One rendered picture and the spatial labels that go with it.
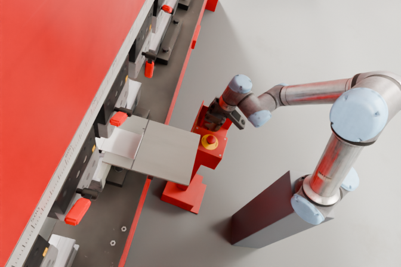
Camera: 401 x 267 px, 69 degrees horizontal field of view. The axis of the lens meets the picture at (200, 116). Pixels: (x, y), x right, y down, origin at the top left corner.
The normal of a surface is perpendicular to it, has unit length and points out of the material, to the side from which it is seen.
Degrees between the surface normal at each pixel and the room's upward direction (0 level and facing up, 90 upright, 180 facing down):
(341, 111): 83
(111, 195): 0
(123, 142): 0
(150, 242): 0
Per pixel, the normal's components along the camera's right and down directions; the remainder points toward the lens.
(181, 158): 0.23, -0.53
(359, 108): -0.75, 0.34
